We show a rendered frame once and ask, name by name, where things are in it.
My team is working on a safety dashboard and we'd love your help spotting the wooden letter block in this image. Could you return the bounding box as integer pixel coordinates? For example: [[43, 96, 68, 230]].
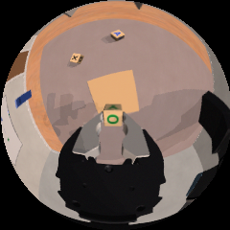
[[110, 30, 125, 41], [70, 53, 84, 64], [103, 103, 123, 127]]

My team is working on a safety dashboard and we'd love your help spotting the orange flat mat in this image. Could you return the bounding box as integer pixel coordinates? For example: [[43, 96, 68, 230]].
[[87, 70, 139, 113]]

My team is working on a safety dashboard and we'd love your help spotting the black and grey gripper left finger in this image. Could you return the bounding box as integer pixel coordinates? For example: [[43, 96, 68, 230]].
[[56, 111, 104, 178]]

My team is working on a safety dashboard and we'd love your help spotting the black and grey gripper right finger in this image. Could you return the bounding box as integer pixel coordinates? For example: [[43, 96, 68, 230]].
[[122, 112, 166, 185]]

